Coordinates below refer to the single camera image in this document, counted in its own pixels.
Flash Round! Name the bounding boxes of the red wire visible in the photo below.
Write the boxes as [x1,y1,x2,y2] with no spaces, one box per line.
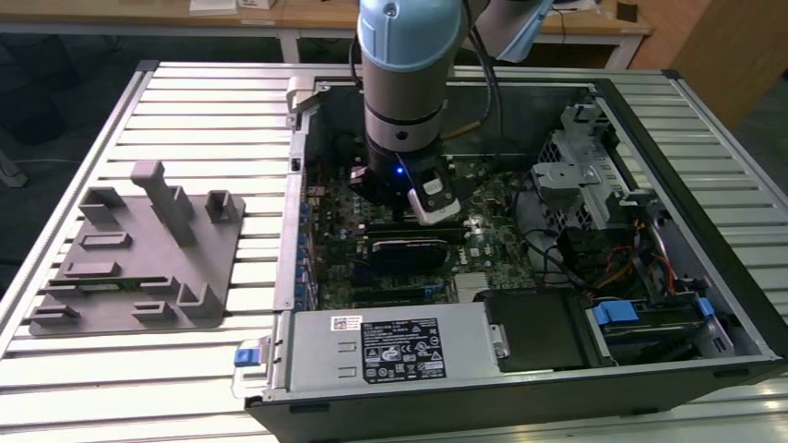
[652,221,683,296]

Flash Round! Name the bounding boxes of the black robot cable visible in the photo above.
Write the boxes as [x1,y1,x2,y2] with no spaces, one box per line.
[464,0,499,128]

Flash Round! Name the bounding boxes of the grey metal leg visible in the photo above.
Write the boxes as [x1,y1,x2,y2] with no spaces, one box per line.
[0,147,29,188]

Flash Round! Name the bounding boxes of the black open PC case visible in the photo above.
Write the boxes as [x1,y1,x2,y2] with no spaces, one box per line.
[243,76,788,443]

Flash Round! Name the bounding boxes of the silver handle with blue tab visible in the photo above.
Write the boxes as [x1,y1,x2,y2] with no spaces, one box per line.
[231,335,273,401]

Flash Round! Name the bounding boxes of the black graphics card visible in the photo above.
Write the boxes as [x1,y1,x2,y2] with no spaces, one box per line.
[367,237,456,280]

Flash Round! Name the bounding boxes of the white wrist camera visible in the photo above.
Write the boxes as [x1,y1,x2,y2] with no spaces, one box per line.
[405,166,464,227]

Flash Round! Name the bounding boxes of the black expansion slot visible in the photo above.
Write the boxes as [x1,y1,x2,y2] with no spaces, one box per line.
[351,286,427,301]

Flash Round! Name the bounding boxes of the green RAM stick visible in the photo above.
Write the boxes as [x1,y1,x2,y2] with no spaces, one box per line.
[52,275,171,293]
[367,226,468,245]

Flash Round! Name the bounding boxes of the blue disk carrier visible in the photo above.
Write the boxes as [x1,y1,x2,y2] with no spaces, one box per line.
[587,294,719,364]

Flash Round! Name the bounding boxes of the yellow wire bundle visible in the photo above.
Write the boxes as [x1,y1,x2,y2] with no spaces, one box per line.
[587,257,639,296]

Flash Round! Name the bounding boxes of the wooden desk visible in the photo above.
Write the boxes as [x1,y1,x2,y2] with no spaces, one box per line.
[0,0,653,70]

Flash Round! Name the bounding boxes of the small silver heatsink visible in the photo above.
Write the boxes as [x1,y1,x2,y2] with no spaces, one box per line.
[453,271,492,297]

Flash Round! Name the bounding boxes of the silver power supply unit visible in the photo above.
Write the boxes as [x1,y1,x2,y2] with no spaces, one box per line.
[263,307,504,403]

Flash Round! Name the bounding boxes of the green motherboard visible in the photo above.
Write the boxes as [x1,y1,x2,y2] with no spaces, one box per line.
[299,156,539,311]

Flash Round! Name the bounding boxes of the grey parts rack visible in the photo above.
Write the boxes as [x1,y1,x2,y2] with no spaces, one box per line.
[27,160,249,341]

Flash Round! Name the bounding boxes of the silver metal drive cage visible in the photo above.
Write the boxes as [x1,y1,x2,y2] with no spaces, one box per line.
[527,103,639,234]

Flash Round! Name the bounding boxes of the wooden cabinet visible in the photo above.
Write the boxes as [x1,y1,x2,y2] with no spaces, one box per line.
[631,0,788,128]

